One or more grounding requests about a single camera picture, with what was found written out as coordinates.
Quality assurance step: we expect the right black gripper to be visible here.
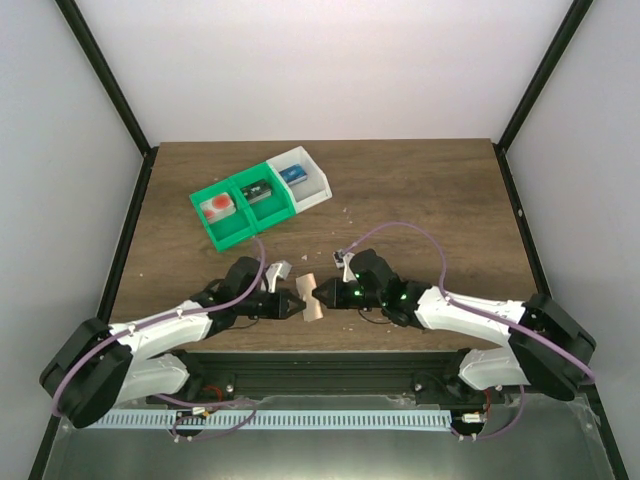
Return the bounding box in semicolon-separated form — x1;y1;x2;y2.
312;278;384;311

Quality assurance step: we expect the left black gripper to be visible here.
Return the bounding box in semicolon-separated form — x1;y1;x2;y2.
237;289;306;320

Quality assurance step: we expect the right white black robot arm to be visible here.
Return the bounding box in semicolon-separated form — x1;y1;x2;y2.
312;249;596;403

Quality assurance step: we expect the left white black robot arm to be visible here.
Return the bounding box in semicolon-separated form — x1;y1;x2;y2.
39;256;306;428

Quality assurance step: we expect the black card stack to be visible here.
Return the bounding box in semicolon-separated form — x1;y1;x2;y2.
240;179;273;205

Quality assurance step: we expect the white red card stack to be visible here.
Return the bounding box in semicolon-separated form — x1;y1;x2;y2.
199;192;236;224

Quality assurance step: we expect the blue card stack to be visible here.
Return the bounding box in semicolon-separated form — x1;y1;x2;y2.
279;164;308;186

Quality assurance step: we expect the left green plastic bin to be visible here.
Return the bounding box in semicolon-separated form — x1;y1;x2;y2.
189;178;257;252

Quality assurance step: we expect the green plastic bin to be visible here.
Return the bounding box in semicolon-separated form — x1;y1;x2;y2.
229;162;295;232
189;178;257;252

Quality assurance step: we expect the middle green plastic bin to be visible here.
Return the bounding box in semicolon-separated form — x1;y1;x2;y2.
229;162;295;232

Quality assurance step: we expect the white plastic bin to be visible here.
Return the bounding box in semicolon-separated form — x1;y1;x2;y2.
266;146;333;214

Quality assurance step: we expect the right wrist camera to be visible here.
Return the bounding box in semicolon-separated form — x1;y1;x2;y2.
333;250;356;283

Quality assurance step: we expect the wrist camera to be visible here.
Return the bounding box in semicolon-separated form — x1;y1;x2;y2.
264;260;292;293
333;250;356;283

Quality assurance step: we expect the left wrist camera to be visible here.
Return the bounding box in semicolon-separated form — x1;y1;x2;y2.
264;260;292;293

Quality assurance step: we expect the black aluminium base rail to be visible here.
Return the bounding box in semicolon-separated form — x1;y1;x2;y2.
173;351;504;408

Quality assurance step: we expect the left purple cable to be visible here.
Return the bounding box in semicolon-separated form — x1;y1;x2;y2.
51;237;266;418

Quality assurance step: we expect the purple cable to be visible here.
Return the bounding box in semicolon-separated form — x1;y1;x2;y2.
342;221;597;386
51;237;266;418

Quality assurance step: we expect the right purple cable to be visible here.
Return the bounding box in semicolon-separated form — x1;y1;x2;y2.
342;221;597;386

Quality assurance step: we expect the light blue slotted cable duct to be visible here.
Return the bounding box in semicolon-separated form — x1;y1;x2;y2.
91;409;452;432

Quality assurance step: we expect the left black frame post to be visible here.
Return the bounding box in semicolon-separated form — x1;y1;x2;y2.
53;0;153;157

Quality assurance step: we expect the black frame post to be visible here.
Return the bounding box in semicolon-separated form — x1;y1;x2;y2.
497;0;595;149
53;0;153;157

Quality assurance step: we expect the right black frame post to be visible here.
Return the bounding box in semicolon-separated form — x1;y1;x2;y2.
497;0;595;149

